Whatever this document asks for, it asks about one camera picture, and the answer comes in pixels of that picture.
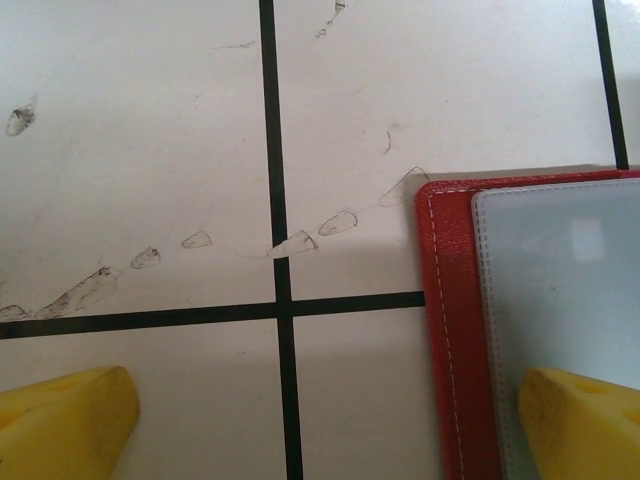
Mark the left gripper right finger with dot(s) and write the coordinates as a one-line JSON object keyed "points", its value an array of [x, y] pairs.
{"points": [[585, 435]]}

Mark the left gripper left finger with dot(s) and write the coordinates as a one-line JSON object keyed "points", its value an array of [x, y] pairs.
{"points": [[60, 430]]}

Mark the red leather card holder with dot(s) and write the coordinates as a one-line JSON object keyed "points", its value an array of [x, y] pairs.
{"points": [[450, 300]]}

